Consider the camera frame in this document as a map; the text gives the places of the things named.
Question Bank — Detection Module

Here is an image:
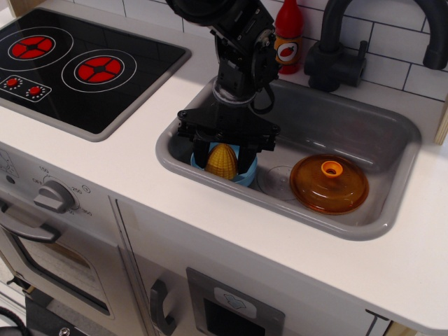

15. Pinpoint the grey oven knob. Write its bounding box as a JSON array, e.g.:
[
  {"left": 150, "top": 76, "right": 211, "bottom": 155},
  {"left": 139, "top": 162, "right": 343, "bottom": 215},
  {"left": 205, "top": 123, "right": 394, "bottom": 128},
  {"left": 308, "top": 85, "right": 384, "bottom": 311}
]
[{"left": 34, "top": 180, "right": 76, "bottom": 214}]

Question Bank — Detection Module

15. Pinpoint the oven door with window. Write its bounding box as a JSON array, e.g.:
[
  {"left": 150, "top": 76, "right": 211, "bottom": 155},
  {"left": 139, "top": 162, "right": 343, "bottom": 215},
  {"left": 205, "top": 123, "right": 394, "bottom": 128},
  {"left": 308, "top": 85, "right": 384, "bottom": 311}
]
[{"left": 0, "top": 195, "right": 141, "bottom": 336}]

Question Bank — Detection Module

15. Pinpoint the black cable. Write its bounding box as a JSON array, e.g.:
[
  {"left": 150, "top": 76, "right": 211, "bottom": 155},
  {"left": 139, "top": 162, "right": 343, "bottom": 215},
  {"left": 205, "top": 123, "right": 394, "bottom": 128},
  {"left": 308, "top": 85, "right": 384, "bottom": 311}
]
[{"left": 0, "top": 307, "right": 27, "bottom": 336}]

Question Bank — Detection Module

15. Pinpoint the grey dishwasher panel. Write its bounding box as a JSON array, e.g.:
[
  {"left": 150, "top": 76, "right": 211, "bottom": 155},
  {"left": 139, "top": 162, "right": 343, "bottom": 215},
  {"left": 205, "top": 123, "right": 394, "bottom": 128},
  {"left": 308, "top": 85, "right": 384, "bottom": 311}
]
[{"left": 186, "top": 267, "right": 285, "bottom": 336}]

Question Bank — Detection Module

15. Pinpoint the clear sink drain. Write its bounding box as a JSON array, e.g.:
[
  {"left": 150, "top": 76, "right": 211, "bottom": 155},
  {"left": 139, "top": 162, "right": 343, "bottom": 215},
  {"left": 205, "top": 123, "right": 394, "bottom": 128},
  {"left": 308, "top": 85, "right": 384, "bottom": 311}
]
[{"left": 258, "top": 165, "right": 295, "bottom": 201}]

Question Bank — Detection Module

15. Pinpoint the light blue bowl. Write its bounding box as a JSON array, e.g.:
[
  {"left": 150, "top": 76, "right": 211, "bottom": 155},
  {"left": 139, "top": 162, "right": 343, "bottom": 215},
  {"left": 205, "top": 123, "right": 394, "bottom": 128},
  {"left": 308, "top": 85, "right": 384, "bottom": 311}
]
[{"left": 190, "top": 154, "right": 258, "bottom": 187}]

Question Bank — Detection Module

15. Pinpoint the black toy stovetop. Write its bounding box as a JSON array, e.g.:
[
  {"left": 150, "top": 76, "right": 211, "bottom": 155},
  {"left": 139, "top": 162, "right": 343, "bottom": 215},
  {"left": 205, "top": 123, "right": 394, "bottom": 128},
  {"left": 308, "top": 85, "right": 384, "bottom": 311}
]
[{"left": 1, "top": 8, "right": 191, "bottom": 142}]

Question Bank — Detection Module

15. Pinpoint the yellow toy corn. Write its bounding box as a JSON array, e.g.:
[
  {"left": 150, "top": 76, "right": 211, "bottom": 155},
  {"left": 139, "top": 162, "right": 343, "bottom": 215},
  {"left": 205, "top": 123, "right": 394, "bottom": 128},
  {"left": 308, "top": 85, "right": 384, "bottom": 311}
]
[{"left": 204, "top": 143, "right": 237, "bottom": 180}]

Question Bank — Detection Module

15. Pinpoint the orange transparent pot lid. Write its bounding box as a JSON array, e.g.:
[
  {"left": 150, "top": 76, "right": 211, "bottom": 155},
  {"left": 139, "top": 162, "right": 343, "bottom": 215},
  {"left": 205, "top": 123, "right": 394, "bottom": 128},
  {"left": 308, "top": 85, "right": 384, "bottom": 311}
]
[{"left": 289, "top": 154, "right": 370, "bottom": 215}]

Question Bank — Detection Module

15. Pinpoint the grey plastic sink basin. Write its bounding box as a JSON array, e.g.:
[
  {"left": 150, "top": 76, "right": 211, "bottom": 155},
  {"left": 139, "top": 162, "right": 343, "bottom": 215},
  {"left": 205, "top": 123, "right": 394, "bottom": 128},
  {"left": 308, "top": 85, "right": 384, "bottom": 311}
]
[{"left": 156, "top": 80, "right": 421, "bottom": 241}]

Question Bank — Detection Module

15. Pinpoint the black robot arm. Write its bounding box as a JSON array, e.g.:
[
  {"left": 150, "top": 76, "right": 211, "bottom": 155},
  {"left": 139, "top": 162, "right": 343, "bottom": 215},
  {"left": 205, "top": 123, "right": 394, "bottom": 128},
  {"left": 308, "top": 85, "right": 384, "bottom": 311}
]
[{"left": 168, "top": 1, "right": 280, "bottom": 174}]

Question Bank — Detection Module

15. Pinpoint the black toy faucet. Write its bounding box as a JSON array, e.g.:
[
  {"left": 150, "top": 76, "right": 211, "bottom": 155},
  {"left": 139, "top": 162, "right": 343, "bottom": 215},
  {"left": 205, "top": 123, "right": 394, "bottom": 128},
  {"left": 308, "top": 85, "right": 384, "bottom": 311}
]
[{"left": 304, "top": 0, "right": 447, "bottom": 92}]

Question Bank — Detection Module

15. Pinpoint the red ketchup bottle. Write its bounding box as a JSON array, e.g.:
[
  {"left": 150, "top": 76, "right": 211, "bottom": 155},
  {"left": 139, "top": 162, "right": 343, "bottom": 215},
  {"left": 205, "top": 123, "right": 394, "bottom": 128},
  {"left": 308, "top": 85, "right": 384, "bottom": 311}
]
[{"left": 274, "top": 0, "right": 304, "bottom": 74}]

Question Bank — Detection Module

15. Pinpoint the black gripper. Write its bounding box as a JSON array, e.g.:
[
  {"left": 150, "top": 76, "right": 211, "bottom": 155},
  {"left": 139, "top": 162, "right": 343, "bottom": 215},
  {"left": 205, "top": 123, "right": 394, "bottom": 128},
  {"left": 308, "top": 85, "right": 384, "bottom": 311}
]
[{"left": 177, "top": 102, "right": 280, "bottom": 174}]

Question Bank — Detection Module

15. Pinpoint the grey oven door handle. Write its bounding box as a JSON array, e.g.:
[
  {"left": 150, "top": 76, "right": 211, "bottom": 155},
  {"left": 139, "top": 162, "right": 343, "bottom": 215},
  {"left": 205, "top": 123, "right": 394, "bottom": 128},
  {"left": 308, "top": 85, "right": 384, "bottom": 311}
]
[{"left": 1, "top": 200, "right": 61, "bottom": 244}]

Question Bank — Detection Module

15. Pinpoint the grey cabinet door handle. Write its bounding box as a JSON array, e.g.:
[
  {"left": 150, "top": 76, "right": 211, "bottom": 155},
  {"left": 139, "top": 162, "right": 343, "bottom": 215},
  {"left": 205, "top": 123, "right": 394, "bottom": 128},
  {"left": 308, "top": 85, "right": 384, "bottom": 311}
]
[{"left": 149, "top": 279, "right": 176, "bottom": 336}]

